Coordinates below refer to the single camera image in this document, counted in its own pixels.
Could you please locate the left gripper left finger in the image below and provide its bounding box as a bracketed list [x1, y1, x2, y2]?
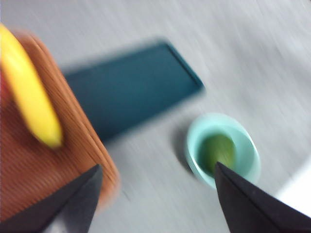
[0, 164, 104, 233]

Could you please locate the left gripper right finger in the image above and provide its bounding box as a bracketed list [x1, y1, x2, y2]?
[214, 161, 311, 233]

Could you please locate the teal ceramic bowl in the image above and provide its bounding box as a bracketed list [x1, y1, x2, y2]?
[186, 112, 262, 190]

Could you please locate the green avocado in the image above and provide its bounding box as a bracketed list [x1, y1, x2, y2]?
[201, 134, 237, 171]

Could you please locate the brown wicker basket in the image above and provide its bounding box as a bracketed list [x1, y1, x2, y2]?
[0, 29, 121, 223]

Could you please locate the yellow banana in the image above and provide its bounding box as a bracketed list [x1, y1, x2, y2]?
[0, 23, 64, 149]

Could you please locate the dark rectangular tray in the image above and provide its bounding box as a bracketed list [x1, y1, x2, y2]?
[62, 38, 207, 144]

